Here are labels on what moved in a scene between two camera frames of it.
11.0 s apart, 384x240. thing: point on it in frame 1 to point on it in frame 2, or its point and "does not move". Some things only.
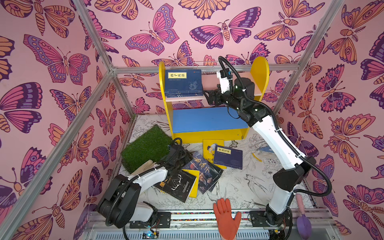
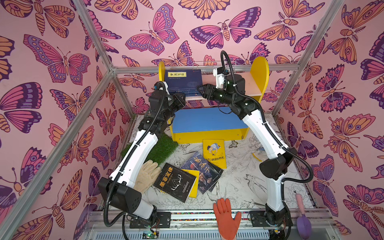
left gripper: x=186 y=156 to x=174 y=99
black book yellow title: x=179 y=185 does not move
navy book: x=228 y=156 to x=184 y=81
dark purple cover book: x=208 y=175 does not move
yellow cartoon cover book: x=209 y=148 does not move
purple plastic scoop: x=304 y=224 does not move
